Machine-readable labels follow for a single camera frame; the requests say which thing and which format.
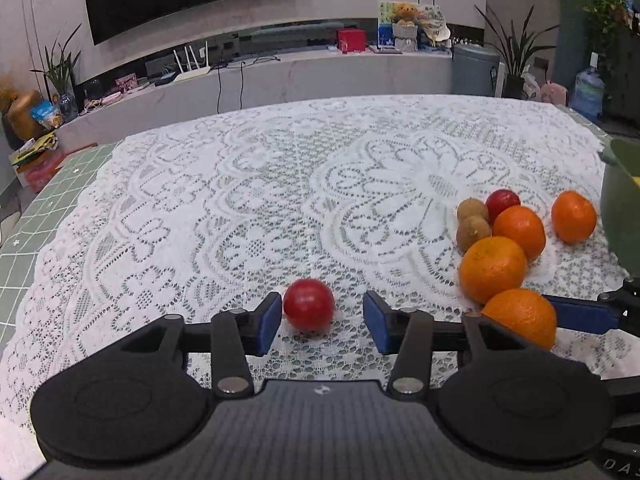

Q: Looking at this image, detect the black cable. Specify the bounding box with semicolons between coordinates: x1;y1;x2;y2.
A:
212;55;281;114

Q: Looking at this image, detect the blue snack bag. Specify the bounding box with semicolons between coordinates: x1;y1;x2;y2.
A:
31;101;64;130

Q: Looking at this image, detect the brown kiwi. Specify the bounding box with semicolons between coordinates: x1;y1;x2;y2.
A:
455;215;493;254
456;198;489;223

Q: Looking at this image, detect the small red tomato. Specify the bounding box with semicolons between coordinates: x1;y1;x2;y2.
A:
283;278;336;332
486;189;522;225

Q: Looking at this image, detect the orange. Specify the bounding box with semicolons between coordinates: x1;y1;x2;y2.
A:
458;236;529;306
551;190;598;245
480;288;558;351
492;205;547;264

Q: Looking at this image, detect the brown teddy bear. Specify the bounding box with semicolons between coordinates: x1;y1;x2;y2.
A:
390;2;420;29

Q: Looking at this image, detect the green printed card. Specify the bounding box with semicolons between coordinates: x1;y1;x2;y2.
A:
378;1;402;51

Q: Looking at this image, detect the pink bag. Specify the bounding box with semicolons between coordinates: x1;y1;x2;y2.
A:
540;82;569;106

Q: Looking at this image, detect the blue water bottle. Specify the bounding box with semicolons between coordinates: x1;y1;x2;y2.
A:
570;67;606;121

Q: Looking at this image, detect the grey trash bin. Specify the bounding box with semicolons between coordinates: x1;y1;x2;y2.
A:
452;42;502;97

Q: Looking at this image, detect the potted plant in blue vase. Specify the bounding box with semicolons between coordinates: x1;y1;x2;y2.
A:
30;24;84;122

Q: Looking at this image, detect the tall potted plant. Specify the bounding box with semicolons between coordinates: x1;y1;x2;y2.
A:
474;4;559;100

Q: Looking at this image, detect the white printed bag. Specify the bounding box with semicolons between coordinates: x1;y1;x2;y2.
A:
419;5;452;49

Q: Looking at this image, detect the white marble television console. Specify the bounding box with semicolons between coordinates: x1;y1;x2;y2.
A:
55;47;457;155

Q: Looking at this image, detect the white plastic bag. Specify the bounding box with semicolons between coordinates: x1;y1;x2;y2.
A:
520;66;542;100

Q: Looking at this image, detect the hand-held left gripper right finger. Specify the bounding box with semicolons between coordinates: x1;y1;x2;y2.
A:
363;290;531;402

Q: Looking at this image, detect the red box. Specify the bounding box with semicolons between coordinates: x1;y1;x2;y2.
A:
337;29;367;54

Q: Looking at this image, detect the hanging ivy plant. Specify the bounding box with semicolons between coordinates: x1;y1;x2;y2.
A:
575;0;640;68

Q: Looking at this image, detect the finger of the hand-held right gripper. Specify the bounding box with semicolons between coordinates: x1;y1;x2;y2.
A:
542;277;640;335

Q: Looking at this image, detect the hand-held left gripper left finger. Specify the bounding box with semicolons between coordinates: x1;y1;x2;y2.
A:
120;291;283;400

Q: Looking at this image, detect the white lace tablecloth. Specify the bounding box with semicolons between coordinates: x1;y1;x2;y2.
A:
0;97;640;358
0;94;632;463

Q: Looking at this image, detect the green bowl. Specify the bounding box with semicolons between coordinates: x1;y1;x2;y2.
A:
599;137;640;279

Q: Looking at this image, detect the white router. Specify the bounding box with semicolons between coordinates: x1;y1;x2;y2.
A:
172;45;211;84

